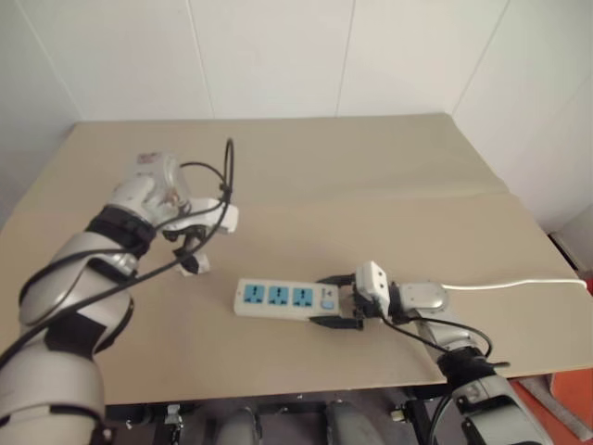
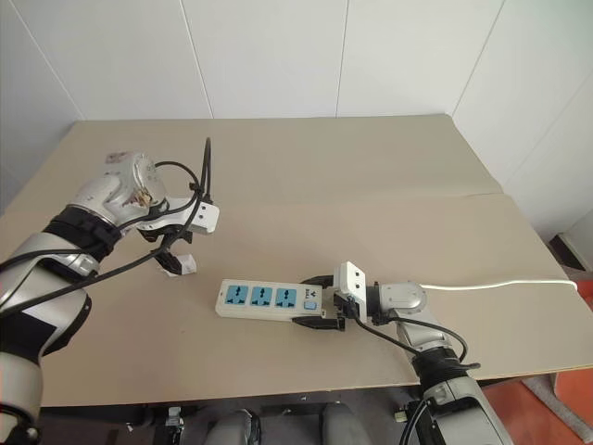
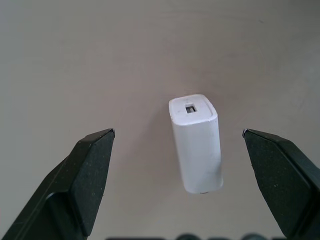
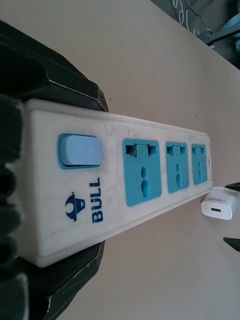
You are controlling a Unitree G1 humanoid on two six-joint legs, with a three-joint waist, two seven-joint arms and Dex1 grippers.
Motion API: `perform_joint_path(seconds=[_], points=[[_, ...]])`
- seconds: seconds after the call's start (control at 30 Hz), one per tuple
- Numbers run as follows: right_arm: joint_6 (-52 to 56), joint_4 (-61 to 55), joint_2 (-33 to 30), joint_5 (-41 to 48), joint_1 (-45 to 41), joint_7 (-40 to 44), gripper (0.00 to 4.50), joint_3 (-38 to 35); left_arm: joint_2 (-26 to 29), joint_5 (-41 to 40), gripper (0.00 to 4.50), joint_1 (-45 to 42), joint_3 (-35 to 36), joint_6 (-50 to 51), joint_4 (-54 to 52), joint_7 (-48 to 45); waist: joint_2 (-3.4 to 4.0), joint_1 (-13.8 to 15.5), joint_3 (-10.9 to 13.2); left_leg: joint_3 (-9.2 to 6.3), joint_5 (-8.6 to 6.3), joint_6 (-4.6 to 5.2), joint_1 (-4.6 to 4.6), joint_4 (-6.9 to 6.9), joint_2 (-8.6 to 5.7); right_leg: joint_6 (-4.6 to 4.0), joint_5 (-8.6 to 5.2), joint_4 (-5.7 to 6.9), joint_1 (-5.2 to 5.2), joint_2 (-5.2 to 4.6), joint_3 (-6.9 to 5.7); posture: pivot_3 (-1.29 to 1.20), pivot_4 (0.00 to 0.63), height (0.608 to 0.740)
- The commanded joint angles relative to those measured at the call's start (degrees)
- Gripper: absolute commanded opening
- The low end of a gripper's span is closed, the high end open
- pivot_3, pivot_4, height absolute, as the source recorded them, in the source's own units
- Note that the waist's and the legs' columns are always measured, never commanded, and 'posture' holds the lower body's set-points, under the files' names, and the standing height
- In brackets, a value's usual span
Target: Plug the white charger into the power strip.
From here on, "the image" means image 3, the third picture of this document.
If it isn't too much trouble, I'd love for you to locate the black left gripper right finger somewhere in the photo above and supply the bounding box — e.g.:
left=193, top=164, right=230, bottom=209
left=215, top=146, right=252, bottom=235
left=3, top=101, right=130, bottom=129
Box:
left=241, top=128, right=320, bottom=240

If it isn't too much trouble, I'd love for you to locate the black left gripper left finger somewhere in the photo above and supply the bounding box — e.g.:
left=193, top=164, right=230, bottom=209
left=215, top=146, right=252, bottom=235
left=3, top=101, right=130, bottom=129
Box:
left=0, top=128, right=116, bottom=240

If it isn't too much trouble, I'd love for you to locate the white USB charger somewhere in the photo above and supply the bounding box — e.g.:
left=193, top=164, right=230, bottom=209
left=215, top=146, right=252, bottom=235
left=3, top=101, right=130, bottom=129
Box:
left=168, top=93, right=224, bottom=195

